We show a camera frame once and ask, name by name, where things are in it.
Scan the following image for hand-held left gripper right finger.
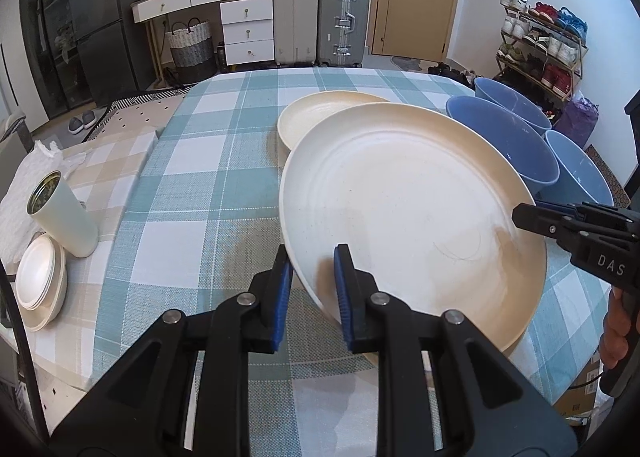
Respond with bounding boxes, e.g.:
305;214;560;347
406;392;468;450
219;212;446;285
332;243;581;457

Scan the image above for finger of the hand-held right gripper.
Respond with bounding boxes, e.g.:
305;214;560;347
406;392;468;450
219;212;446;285
511;203;583;244
535;202;591;218

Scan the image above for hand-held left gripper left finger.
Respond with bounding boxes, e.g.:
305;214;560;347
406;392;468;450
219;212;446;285
47;244;296;457

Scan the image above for blue bowl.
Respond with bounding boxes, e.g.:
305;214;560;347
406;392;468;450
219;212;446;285
535;129;615;210
445;96;560;195
472;77;552;135

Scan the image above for cream round plate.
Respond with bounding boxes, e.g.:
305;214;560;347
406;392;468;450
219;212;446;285
277;91;391;150
278;103;548;368

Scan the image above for stack of small white plates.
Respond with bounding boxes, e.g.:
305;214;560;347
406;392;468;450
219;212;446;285
16;233;63;312

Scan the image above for person's right hand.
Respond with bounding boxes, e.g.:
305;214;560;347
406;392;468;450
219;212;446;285
601;304;632;370

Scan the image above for brown patterned doormat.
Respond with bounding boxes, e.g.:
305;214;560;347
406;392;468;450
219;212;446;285
582;144;632;210

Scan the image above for purple plastic bag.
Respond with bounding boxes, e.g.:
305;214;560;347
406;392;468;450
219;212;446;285
552;92;600;150

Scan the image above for green plaid tablecloth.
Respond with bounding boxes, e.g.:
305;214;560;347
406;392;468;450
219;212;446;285
92;67;613;457

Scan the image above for large printed cardboard box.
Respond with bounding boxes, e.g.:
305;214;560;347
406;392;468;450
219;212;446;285
552;352;608;418

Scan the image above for row of racked shoes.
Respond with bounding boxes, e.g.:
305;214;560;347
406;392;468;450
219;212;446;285
500;0;588;92

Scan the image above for metal shoe rack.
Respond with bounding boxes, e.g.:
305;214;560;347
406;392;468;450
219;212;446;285
495;0;588;102

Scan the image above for scattered sneakers group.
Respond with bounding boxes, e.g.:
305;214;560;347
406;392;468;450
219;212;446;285
427;62;483;88

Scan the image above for beige plaid cloth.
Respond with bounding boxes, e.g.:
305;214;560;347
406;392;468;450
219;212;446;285
0;132;161;393

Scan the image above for cream tumbler cup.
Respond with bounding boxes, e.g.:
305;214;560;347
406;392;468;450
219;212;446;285
26;170;99;259

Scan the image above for black and white rug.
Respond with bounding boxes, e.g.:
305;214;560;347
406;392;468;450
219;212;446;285
82;89;193;145

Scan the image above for woven laundry basket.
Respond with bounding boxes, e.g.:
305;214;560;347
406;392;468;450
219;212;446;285
165;17;217;84

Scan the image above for beige suitcase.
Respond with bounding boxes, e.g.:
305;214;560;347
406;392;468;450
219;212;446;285
272;0;320;66

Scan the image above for silver suitcase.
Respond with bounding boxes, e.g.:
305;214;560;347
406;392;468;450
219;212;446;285
317;0;372;68

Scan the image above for white tissue paper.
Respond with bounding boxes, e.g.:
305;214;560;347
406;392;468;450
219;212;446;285
0;139;88;263

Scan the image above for dark grey refrigerator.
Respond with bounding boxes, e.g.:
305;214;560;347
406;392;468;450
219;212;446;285
67;0;156;98

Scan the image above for dark glass cabinet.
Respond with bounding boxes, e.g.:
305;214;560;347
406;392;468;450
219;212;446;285
20;0;96;120

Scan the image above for white wardrobe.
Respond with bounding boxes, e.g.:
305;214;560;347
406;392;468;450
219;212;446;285
0;0;28;118

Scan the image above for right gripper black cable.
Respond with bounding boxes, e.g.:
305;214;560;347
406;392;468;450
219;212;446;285
570;371;607;394

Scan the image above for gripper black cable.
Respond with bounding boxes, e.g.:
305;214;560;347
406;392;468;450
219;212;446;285
570;371;607;394
0;264;48;438

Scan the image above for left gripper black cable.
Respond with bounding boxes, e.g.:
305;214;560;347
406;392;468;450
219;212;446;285
0;264;48;438

